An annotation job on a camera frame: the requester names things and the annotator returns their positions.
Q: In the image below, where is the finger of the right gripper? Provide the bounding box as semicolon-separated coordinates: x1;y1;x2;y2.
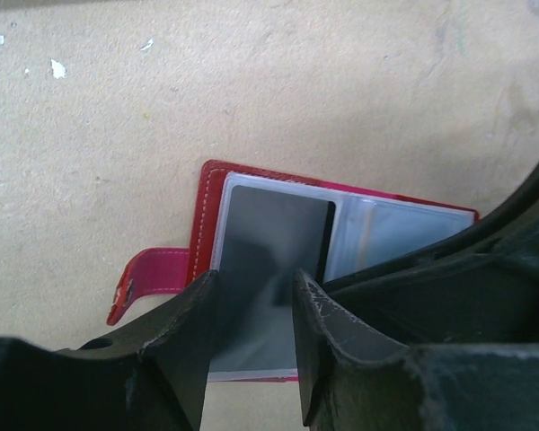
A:
323;163;539;344

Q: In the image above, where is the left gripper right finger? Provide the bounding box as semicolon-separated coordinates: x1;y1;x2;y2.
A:
293;272;539;430

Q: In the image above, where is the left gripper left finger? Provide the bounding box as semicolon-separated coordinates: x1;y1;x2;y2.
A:
0;271;219;430

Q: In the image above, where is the red card holder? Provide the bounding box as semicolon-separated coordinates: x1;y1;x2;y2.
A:
107;160;479;382

